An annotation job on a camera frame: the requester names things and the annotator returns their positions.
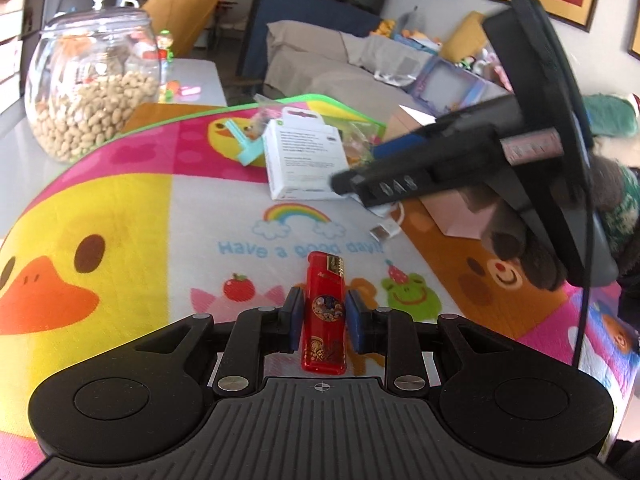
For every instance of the grey sofa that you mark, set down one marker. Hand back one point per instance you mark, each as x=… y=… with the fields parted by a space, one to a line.
x=325 y=60

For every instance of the yellow cushion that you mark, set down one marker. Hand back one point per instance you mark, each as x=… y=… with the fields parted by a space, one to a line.
x=465 y=35

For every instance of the clear bag of candy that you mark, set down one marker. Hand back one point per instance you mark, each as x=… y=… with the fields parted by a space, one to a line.
x=362 y=147

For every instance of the red lighter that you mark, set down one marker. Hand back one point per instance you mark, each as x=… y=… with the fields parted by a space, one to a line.
x=324 y=310

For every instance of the pink cardboard box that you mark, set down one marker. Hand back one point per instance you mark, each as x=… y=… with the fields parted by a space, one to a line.
x=460 y=217

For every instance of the glass jar of peanuts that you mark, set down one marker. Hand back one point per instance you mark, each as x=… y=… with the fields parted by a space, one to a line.
x=90 y=95

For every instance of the person's right hand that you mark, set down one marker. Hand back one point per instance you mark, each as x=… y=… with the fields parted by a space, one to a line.
x=530 y=255

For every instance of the purple window box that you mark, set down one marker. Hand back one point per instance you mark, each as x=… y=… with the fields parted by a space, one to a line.
x=445 y=85

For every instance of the teal plush cloth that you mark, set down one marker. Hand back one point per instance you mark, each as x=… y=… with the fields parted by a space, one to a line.
x=612 y=115

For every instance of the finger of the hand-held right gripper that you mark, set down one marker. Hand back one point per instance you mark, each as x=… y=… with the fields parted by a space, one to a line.
x=345 y=183
x=415 y=142

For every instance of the white cardboard box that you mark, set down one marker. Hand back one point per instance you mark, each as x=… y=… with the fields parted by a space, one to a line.
x=305 y=155

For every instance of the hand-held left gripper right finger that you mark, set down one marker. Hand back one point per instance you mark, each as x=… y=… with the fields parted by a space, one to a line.
x=356 y=321

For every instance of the small green toy figure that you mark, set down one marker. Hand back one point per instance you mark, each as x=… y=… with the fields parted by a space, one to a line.
x=165 y=42

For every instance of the colourful cartoon printed mat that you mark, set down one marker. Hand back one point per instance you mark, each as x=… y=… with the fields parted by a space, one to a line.
x=150 y=240

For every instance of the small pink toy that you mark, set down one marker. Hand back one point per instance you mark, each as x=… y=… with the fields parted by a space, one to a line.
x=186 y=91

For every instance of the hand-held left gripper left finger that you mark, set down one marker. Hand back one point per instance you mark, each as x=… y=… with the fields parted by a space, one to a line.
x=293 y=317

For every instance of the teal plastic bracket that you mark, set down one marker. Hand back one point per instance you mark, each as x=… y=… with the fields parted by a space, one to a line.
x=246 y=146

